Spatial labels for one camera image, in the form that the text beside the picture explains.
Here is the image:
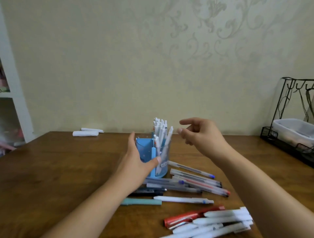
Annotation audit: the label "person's left hand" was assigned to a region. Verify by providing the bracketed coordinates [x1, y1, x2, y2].
[112, 132, 162, 196]

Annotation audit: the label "person's right hand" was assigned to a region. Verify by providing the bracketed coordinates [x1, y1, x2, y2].
[177, 117, 233, 163]

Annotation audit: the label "blue pen holder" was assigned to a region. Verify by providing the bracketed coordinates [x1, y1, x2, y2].
[135, 134, 169, 178]

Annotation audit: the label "person's right forearm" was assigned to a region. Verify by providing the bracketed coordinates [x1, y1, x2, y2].
[211, 147, 314, 238]

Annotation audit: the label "person's left forearm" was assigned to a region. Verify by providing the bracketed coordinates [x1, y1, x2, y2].
[41, 178, 134, 238]

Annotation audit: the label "grey pen blue cap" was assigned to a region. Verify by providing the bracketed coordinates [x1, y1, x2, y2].
[143, 178, 185, 186]

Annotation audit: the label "bunch of white pens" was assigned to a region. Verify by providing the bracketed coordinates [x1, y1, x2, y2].
[152, 117, 174, 175]

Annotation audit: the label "dark navy pen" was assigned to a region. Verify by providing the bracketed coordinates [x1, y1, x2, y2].
[128, 187, 168, 197]

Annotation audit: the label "grey translucent pen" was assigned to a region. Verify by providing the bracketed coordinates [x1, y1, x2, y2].
[146, 183, 203, 194]

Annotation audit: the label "translucent pen blue tip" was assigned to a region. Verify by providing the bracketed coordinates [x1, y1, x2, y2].
[168, 161, 215, 179]

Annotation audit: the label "teal pen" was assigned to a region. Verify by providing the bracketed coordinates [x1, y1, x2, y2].
[120, 198, 162, 206]

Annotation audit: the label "white pen blue band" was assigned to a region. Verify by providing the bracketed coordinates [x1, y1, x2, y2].
[154, 196, 214, 204]

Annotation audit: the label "translucent pen red tip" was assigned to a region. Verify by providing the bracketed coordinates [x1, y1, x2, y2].
[172, 176, 231, 197]

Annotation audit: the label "pile of white pens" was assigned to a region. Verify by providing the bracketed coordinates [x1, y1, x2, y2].
[159, 207, 254, 238]

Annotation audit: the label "clear plastic container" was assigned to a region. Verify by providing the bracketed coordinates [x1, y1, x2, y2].
[272, 118, 314, 150]

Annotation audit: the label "white shelf unit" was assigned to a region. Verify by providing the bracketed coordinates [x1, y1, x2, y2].
[0, 5, 35, 157]

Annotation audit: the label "pink items on shelf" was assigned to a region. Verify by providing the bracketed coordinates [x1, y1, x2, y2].
[0, 65, 25, 155]

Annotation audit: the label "black wire rack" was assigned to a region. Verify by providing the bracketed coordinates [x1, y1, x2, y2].
[260, 77, 314, 169]

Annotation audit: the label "thin dark hanging cord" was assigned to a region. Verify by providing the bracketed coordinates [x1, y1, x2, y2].
[305, 87, 314, 118]

